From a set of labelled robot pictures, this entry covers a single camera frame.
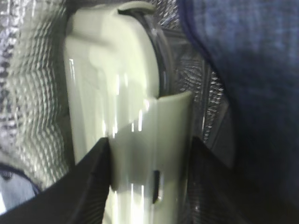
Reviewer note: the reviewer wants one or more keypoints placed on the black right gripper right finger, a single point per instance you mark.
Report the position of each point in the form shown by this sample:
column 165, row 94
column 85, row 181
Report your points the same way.
column 217, row 196

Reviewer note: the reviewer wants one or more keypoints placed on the dark blue lunch bag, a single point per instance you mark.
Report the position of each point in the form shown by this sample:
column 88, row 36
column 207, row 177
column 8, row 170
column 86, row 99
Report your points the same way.
column 251, row 45

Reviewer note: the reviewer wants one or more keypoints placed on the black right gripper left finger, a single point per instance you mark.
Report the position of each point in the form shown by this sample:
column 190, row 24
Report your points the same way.
column 78, row 198

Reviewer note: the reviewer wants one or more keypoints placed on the green lidded glass container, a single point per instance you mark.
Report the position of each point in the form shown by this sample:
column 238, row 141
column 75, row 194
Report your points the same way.
column 134, row 78

